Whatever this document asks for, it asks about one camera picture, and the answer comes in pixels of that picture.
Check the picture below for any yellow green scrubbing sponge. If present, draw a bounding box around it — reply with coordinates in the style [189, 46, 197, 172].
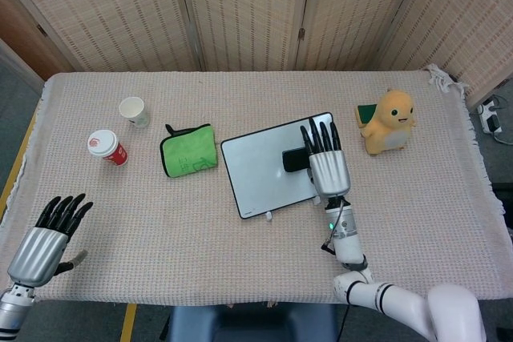
[357, 103, 378, 126]

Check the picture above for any white power strip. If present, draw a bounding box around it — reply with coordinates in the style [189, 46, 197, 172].
[477, 95, 504, 135]

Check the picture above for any beige waffle tablecloth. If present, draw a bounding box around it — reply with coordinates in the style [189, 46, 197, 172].
[0, 63, 509, 308]

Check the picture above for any red paper cup white lid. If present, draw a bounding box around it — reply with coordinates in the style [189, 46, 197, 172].
[87, 129, 130, 167]

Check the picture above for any white plastic board stand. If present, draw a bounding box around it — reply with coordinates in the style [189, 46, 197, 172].
[264, 195, 321, 222]

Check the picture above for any yellow plush dinosaur toy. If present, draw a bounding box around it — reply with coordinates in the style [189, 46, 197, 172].
[360, 88, 418, 156]

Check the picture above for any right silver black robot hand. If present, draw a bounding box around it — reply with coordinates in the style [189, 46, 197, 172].
[300, 117, 353, 200]

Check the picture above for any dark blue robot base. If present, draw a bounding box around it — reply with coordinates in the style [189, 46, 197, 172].
[159, 302, 341, 342]

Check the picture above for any beige woven folding screen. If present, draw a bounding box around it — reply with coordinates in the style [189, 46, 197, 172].
[0, 0, 513, 111]

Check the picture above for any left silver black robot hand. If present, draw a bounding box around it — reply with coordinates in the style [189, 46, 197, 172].
[6, 192, 95, 288]

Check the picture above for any folded green microfiber towel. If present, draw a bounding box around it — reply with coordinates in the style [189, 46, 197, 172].
[160, 123, 218, 179]

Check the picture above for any black whiteboard eraser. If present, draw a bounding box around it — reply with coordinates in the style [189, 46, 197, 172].
[281, 148, 312, 174]

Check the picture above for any white paper cup green print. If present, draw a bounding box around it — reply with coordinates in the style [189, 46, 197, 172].
[118, 96, 151, 129]

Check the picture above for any white board tablet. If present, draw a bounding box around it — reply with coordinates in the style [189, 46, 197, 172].
[220, 111, 334, 220]

